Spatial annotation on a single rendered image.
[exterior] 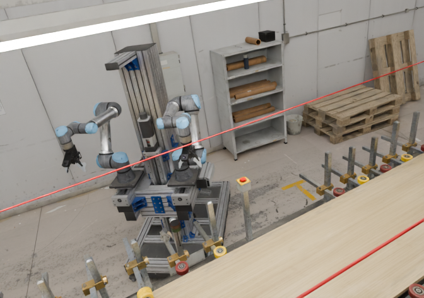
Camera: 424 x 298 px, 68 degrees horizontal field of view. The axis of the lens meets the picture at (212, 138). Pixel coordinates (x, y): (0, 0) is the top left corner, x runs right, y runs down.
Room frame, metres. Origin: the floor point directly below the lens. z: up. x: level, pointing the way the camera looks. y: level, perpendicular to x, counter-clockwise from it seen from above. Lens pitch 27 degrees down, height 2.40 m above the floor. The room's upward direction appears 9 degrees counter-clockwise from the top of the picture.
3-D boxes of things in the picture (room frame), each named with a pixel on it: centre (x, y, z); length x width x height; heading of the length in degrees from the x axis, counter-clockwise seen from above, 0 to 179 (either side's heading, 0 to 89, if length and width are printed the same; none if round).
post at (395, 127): (2.27, -1.53, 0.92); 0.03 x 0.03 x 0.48; 23
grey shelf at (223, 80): (4.29, -0.65, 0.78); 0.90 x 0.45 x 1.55; 108
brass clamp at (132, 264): (1.38, 0.56, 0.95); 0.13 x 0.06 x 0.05; 113
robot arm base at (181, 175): (2.13, 0.27, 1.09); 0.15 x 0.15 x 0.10
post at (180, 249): (1.49, 0.31, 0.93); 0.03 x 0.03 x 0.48; 23
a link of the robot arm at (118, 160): (2.23, 0.76, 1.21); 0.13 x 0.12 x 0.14; 71
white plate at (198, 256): (1.52, 0.29, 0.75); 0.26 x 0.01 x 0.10; 113
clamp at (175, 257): (1.48, 0.33, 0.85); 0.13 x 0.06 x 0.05; 113
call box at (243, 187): (1.69, -0.16, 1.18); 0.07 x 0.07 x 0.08; 23
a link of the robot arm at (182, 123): (1.79, 0.17, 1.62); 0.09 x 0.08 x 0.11; 175
